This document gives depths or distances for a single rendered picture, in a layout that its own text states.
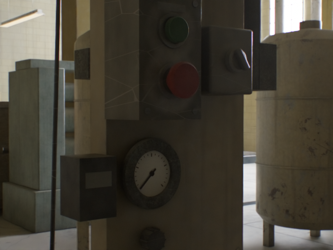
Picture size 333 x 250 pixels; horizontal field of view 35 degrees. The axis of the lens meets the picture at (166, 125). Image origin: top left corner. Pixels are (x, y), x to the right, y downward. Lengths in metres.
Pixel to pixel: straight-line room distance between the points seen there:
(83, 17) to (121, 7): 7.59
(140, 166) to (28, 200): 6.17
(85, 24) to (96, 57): 7.53
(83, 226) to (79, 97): 1.02
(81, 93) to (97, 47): 3.43
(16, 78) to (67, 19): 1.54
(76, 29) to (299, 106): 3.90
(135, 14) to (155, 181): 0.22
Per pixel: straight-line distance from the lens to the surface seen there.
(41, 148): 6.67
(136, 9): 0.60
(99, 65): 0.67
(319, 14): 10.10
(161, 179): 0.69
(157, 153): 0.68
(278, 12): 9.33
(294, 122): 5.50
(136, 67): 0.59
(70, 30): 8.28
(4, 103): 7.90
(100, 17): 0.67
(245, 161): 7.05
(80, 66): 0.77
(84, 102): 4.06
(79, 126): 4.16
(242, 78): 0.70
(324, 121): 5.50
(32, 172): 6.85
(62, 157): 0.64
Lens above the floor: 1.48
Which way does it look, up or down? 2 degrees down
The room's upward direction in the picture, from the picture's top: straight up
